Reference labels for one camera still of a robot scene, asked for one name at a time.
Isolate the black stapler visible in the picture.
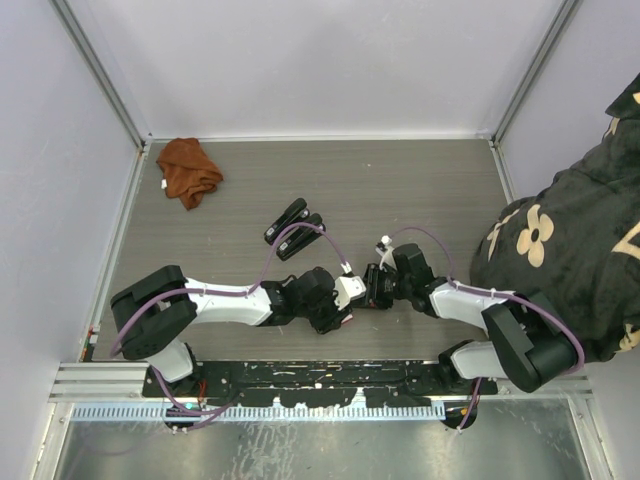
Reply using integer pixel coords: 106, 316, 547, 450
276, 213, 325, 261
263, 197, 310, 245

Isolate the aluminium frame post right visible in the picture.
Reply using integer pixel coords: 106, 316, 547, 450
490, 0, 582, 148

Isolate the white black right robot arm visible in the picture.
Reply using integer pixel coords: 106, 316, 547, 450
363, 237, 585, 394

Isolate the aluminium frame post left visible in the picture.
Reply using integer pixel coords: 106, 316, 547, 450
49, 0, 148, 150

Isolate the aluminium front rail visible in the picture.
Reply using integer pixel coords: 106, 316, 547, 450
49, 361, 148, 402

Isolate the perforated cable duct strip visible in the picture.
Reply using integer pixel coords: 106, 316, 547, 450
71, 401, 446, 423

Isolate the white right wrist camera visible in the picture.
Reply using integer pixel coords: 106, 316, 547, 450
375, 235, 396, 272

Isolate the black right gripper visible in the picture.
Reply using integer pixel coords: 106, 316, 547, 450
350, 263, 412, 310

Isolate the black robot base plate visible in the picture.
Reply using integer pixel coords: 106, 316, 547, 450
169, 360, 474, 408

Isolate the black floral fleece garment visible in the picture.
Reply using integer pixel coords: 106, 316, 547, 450
469, 80, 639, 363

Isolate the aluminium frame post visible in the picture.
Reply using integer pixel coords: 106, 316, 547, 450
490, 0, 582, 148
49, 0, 148, 150

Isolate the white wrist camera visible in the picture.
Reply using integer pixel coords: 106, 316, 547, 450
375, 235, 396, 272
334, 276, 366, 310

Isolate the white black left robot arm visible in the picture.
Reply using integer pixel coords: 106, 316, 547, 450
110, 265, 366, 396

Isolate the orange-brown cloth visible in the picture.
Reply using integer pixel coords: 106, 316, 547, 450
156, 138, 224, 211

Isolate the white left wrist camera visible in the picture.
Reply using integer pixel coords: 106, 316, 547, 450
334, 276, 366, 310

